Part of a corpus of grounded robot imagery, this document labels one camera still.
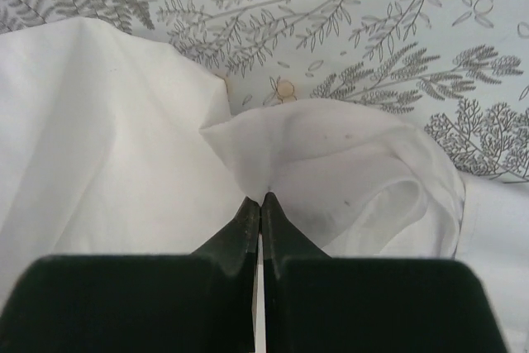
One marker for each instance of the floral patterned table mat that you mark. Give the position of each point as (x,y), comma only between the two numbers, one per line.
(457,68)

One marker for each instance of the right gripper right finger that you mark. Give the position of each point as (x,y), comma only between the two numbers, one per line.
(317,303)

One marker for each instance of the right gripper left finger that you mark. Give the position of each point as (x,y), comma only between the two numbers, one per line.
(200,302)

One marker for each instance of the white long sleeve shirt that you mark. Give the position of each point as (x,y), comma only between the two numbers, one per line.
(113,144)

